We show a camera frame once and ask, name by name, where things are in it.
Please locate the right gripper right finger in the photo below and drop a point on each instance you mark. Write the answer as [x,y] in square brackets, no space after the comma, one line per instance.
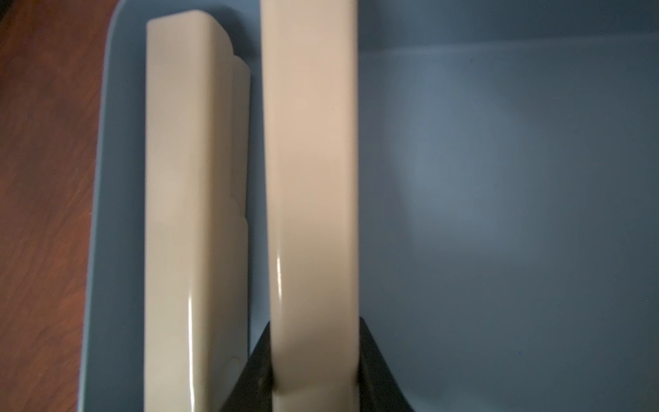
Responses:
[378,388]

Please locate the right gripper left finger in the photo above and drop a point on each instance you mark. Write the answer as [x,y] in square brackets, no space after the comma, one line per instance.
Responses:
[253,389]

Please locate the blue plastic storage tray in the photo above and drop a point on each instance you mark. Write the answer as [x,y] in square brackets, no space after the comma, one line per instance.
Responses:
[509,202]

